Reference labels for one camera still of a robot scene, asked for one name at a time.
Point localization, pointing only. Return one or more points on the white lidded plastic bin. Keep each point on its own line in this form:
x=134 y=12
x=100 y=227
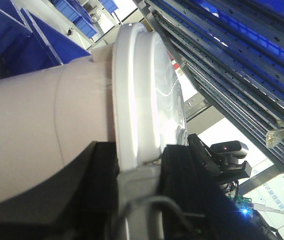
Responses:
x=126 y=92

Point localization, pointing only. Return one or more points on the grey shelf rack rails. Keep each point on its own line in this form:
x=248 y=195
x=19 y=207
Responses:
x=232 y=51

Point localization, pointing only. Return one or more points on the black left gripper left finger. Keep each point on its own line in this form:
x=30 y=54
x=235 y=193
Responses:
x=74 y=204

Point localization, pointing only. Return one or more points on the blue bin near left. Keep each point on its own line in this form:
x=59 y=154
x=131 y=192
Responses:
x=29 y=44

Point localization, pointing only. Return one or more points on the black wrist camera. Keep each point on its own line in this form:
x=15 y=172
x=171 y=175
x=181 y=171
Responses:
x=221 y=160

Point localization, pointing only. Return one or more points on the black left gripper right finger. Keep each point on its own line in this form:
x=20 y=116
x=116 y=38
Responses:
x=180 y=183

